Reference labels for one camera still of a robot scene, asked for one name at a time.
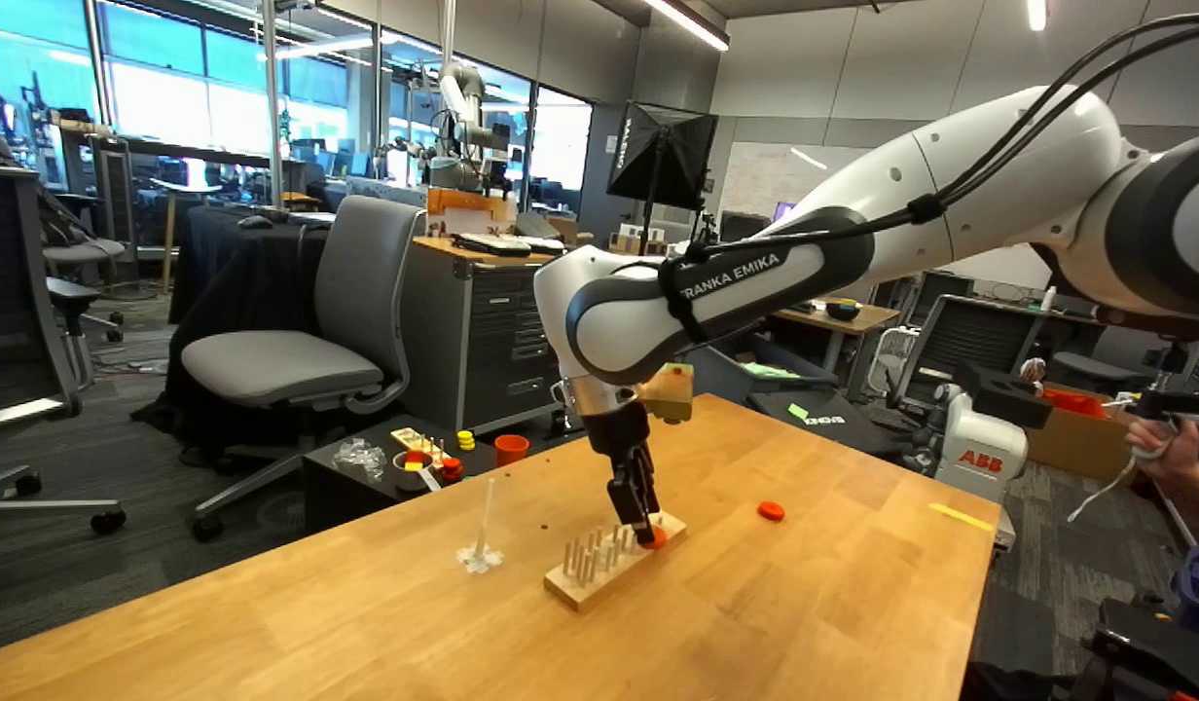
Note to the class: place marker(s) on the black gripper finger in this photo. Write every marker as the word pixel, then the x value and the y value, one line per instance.
pixel 632 494

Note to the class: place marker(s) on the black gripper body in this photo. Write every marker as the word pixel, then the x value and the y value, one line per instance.
pixel 618 431

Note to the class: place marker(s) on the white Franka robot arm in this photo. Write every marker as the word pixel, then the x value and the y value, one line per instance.
pixel 990 181

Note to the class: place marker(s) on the white ABB robot base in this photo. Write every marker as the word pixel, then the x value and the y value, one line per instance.
pixel 984 453

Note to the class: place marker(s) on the red plastic object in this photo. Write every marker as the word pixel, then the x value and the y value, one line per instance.
pixel 1073 401

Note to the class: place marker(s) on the person's bare hand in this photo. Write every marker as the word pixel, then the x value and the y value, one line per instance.
pixel 1168 445

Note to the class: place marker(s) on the wooden board clear pegs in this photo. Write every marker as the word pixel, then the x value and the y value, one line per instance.
pixel 601 568

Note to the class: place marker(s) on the orange bowl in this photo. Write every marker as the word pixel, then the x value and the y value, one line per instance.
pixel 510 449

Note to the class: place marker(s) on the dark grey storage bin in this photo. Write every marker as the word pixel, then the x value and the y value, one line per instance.
pixel 758 376

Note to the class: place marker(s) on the yellow block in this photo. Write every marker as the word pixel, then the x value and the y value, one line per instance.
pixel 465 440

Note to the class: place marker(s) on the grey drawer cabinet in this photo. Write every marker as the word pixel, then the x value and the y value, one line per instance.
pixel 476 345

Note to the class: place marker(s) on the clear peg stand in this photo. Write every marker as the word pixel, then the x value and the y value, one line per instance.
pixel 479 559

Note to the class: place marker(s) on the small red cap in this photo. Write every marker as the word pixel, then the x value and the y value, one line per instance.
pixel 449 469

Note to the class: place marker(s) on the tan wooden block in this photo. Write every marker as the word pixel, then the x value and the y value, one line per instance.
pixel 415 438

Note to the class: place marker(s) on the orange round lid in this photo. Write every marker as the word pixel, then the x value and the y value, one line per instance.
pixel 409 462

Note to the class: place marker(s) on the black keyboard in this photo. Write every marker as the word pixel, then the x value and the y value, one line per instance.
pixel 495 244

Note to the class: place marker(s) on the long wooden desk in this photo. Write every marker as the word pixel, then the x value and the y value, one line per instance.
pixel 846 320

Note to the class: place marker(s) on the clear plastic bag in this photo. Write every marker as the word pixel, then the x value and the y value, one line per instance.
pixel 358 458

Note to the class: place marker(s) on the black side table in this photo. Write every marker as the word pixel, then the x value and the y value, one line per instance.
pixel 884 431

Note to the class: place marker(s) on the orange cardboard box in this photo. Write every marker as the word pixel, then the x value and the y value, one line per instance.
pixel 470 211

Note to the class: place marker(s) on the black softbox light stand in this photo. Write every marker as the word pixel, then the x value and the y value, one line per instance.
pixel 670 161

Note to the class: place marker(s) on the black low table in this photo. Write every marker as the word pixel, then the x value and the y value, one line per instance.
pixel 349 499

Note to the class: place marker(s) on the grey office chair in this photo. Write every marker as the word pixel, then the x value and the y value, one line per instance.
pixel 366 279

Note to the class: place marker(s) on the yellow tape strip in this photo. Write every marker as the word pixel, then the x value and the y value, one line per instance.
pixel 964 514

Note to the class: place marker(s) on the grey monitor back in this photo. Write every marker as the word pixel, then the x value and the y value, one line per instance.
pixel 984 340

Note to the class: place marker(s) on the ceiling light strip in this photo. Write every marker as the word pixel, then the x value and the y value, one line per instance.
pixel 685 24

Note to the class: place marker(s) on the black draped cloth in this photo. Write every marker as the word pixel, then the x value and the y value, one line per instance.
pixel 232 286

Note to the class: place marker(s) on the white vertical pole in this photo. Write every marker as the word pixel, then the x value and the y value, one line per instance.
pixel 275 103

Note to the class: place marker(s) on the black equipment case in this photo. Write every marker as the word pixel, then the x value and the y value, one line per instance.
pixel 1159 646

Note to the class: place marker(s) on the black office chair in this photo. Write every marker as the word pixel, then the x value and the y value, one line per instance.
pixel 9 286

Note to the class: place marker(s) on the wall whiteboard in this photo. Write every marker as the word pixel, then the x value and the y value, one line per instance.
pixel 767 175

